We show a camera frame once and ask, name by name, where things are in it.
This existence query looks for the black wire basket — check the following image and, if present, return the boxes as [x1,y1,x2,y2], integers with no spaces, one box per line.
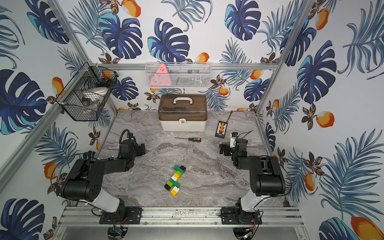
[56,62,119,122]

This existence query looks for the white wire shelf basket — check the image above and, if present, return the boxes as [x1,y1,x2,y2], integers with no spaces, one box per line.
[145,62,212,89]

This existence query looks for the pink triangle sign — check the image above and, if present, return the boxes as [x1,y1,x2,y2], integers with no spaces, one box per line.
[149,64,172,88]

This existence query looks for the brown lid storage box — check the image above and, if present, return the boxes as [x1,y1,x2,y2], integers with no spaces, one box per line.
[158,94,208,132]

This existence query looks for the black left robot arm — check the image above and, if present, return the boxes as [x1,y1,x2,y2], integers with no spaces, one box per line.
[51,129,146,225]

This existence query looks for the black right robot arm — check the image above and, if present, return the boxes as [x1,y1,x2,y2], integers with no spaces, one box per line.
[220,132,286,225]

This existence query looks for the white object in basket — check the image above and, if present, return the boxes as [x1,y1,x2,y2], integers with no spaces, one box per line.
[82,87,108,99]

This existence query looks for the dark green long brick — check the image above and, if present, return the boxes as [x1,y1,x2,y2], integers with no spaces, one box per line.
[174,166,184,174]
[168,179,180,188]

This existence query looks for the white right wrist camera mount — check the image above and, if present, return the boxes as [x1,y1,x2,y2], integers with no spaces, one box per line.
[230,132,238,148]

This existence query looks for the black handle screwdriver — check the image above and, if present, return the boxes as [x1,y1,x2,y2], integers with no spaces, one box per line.
[176,137,202,143]

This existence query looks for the black card with arrows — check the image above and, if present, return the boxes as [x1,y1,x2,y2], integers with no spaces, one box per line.
[215,121,228,139]

